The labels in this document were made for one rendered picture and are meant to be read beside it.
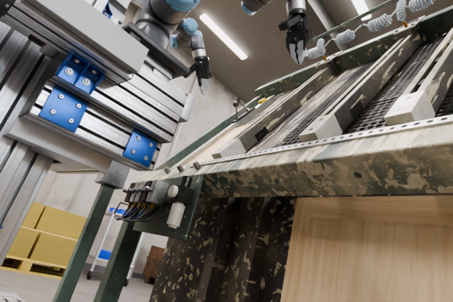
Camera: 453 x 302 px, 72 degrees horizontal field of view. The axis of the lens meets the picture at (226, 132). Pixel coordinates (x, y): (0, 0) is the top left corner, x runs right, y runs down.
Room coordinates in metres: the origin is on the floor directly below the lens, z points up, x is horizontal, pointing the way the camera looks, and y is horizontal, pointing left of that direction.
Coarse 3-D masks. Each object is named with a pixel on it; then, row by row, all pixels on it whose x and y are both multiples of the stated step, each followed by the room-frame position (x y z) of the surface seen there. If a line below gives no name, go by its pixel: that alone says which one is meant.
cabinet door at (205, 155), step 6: (246, 126) 1.59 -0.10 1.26; (234, 132) 1.64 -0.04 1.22; (222, 138) 1.65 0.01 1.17; (228, 138) 1.60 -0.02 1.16; (216, 144) 1.61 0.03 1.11; (222, 144) 1.54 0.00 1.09; (204, 150) 1.64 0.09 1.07; (210, 150) 1.57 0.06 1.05; (198, 156) 1.59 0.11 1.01; (204, 156) 1.53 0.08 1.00; (210, 156) 1.46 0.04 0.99; (192, 162) 1.56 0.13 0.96
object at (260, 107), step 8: (272, 96) 1.86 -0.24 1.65; (264, 104) 1.83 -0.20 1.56; (256, 112) 1.81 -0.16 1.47; (240, 120) 1.75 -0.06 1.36; (248, 120) 1.78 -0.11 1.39; (232, 128) 1.72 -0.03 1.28; (216, 136) 1.68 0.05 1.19; (208, 144) 1.66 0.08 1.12; (192, 152) 1.66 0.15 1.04; (200, 152) 1.64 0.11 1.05; (184, 160) 1.60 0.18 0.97
